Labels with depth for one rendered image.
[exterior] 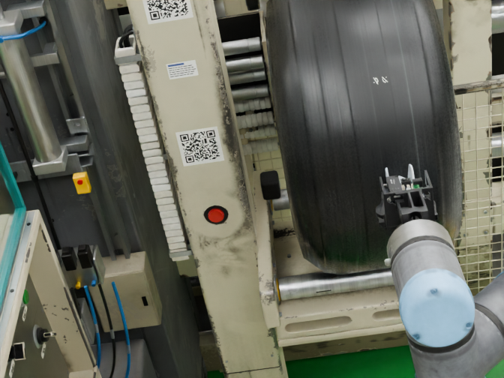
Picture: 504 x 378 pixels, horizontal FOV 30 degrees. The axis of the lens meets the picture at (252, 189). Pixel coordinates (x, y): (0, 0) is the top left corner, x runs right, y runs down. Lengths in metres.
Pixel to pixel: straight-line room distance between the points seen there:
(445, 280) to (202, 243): 0.74
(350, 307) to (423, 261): 0.62
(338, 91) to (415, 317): 0.45
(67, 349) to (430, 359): 0.74
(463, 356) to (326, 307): 0.61
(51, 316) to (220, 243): 0.36
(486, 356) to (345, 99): 0.46
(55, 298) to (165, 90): 0.41
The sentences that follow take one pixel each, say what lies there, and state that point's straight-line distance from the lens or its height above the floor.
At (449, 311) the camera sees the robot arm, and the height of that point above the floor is 1.30.
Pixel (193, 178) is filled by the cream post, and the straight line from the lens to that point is 1.73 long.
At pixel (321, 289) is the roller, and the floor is 0.91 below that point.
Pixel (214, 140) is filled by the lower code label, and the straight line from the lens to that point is 1.68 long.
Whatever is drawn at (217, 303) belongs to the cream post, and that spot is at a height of 0.83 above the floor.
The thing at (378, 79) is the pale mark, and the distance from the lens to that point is 1.51.
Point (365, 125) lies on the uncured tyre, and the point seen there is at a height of 1.32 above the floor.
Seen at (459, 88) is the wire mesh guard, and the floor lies 1.00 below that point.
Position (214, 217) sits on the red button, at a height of 1.06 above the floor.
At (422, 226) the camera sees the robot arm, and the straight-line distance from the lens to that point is 1.29.
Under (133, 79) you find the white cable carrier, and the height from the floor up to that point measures 1.37.
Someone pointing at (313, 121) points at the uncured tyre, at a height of 1.33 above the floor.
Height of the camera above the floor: 2.16
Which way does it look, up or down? 37 degrees down
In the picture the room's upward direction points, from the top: 11 degrees counter-clockwise
